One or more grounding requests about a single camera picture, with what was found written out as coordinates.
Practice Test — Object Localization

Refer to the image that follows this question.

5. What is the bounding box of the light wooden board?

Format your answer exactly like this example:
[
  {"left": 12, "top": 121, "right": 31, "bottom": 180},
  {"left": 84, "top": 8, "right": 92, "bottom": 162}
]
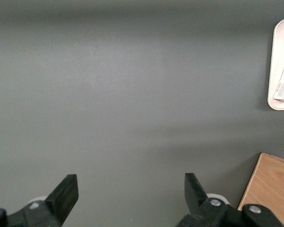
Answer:
[{"left": 237, "top": 152, "right": 284, "bottom": 227}]

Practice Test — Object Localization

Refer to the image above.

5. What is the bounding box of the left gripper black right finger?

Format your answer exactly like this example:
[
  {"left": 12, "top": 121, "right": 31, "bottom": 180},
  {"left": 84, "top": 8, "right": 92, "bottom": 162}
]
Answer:
[{"left": 176, "top": 173, "right": 244, "bottom": 227}]

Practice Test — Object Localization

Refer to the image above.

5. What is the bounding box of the white rectangular tray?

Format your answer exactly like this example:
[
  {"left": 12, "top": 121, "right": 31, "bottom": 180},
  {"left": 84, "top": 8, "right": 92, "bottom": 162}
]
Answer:
[{"left": 266, "top": 18, "right": 284, "bottom": 111}]

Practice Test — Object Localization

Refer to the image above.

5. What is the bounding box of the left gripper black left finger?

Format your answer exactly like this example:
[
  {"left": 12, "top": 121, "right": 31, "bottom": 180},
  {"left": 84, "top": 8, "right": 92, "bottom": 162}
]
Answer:
[{"left": 8, "top": 174, "right": 80, "bottom": 227}]

